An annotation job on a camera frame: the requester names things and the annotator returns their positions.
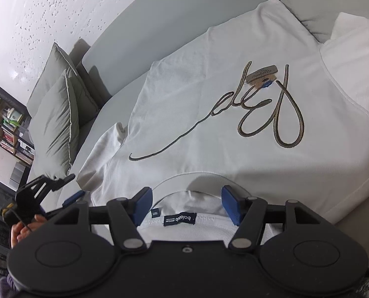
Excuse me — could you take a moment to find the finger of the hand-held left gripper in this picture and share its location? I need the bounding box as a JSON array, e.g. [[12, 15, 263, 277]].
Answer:
[[52, 175, 77, 190], [61, 190, 86, 209]]

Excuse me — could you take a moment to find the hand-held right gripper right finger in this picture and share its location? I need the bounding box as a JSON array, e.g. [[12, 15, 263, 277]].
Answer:
[[221, 185, 323, 251]]

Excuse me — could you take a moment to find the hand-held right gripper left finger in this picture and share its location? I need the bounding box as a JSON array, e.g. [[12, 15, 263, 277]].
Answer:
[[48, 187, 154, 252]]

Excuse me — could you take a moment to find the white script print T-shirt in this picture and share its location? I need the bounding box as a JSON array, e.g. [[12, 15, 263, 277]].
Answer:
[[77, 0, 369, 246]]

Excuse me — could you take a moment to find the person's left hand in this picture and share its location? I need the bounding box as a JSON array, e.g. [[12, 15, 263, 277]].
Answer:
[[10, 214, 48, 249]]

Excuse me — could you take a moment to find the light grey box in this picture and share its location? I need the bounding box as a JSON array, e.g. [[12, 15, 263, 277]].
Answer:
[[9, 161, 29, 190]]

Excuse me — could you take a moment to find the dark bookshelf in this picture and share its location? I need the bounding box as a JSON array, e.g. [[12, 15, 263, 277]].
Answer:
[[0, 77, 36, 165]]

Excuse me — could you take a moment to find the purple cloth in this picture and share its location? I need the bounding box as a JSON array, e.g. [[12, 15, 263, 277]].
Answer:
[[0, 273, 19, 298]]

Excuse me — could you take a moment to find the brown hang tag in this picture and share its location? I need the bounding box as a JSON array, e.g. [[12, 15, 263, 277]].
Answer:
[[245, 64, 280, 89]]

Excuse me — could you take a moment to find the grey sofa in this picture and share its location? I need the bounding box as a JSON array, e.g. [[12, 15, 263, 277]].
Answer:
[[26, 0, 369, 274]]

